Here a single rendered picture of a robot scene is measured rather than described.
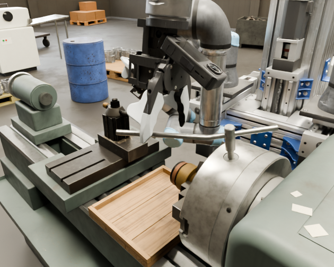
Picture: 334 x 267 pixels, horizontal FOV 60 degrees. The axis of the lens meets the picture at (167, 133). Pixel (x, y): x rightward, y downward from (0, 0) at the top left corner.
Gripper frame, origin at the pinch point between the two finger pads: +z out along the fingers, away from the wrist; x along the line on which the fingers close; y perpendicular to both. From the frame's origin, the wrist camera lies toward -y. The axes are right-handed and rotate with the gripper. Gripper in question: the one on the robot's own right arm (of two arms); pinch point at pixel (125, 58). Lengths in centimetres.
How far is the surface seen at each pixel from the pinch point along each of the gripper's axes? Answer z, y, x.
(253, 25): -280, -5, 663
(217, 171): -23, -17, -50
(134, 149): -23.6, 20.1, -12.7
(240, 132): -20, -26, -47
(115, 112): -10.5, 17.9, -4.0
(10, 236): -29, 167, 16
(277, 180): -34, -24, -50
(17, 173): -2, 95, 9
